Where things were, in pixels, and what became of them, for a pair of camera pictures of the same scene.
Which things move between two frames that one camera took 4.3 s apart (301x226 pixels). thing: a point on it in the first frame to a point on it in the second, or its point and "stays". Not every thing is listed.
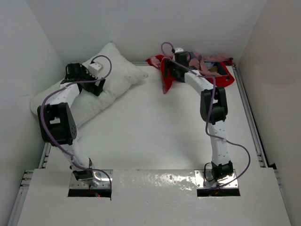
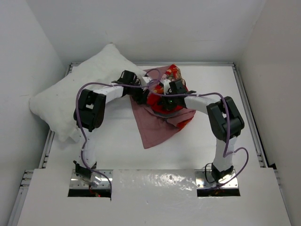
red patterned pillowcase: [217, 68] to [155, 121]
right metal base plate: [201, 181] stays
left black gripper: [94, 89] to [142, 97]
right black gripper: [172, 73] to [167, 106]
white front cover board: [154, 197] stays
